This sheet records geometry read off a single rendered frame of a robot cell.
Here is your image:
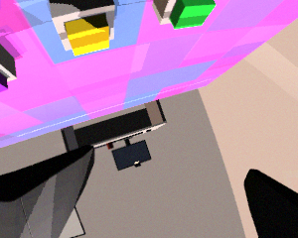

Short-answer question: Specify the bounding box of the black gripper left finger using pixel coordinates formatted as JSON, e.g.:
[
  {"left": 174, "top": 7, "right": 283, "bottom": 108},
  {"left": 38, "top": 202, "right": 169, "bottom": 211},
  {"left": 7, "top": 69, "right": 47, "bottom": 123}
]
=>
[{"left": 0, "top": 144, "right": 94, "bottom": 238}]

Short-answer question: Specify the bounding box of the green button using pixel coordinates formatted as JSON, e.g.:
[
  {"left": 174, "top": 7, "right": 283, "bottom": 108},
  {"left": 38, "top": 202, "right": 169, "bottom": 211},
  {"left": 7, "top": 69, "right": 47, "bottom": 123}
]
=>
[{"left": 152, "top": 0, "right": 217, "bottom": 29}]

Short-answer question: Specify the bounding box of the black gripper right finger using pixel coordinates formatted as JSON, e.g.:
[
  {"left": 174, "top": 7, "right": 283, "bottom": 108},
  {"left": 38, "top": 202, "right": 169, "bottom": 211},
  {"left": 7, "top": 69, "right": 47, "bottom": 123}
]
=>
[{"left": 243, "top": 168, "right": 298, "bottom": 238}]

